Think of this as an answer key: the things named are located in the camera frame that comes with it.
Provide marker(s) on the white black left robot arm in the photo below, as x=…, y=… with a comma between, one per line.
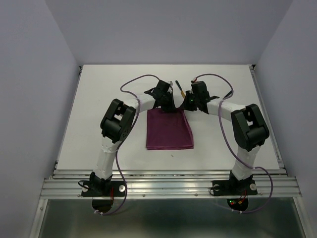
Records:
x=116, y=125

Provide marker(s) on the aluminium front rail frame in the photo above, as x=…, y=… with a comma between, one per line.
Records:
x=160, y=184

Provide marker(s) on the aluminium rail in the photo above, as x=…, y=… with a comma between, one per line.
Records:
x=64, y=120
x=267, y=119

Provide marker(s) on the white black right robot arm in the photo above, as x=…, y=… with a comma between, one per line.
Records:
x=250, y=133

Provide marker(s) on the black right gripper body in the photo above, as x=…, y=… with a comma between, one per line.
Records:
x=197, y=99

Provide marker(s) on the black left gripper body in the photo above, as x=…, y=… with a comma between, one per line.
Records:
x=162, y=96

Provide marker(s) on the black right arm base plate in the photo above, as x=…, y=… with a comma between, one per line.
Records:
x=233, y=188

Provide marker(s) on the aluminium left side rail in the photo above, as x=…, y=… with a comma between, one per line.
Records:
x=64, y=120

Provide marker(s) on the purple cloth napkin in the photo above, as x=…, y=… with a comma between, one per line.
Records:
x=168, y=131

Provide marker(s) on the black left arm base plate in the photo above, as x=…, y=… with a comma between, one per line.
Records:
x=110, y=189

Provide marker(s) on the aluminium right side rail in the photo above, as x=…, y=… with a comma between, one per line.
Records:
x=267, y=119

